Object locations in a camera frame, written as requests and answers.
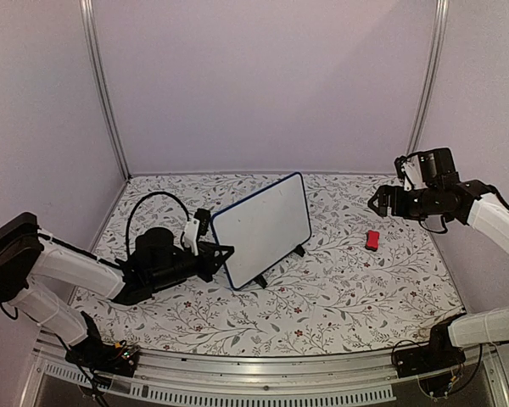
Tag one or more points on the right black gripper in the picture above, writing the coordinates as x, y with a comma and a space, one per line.
384, 192

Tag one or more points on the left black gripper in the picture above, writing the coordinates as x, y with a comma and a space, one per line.
209, 264

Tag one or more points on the red whiteboard eraser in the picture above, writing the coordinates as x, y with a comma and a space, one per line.
372, 240

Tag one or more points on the small blue-framed whiteboard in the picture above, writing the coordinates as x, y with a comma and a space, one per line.
263, 228

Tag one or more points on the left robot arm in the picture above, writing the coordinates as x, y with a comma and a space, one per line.
153, 263

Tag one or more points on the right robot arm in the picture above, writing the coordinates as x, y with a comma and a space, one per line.
430, 185

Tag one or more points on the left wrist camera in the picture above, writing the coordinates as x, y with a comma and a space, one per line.
194, 230

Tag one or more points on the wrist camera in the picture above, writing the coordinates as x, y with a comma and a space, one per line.
194, 230
409, 171

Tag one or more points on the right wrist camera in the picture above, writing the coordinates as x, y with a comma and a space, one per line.
409, 171

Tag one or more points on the front aluminium rail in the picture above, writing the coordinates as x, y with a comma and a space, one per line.
346, 379

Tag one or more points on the right aluminium frame post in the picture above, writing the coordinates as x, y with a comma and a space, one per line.
434, 56

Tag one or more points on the aluminium frame post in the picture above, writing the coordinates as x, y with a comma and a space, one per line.
102, 89
434, 56

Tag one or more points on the left aluminium frame post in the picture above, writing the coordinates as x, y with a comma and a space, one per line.
102, 89

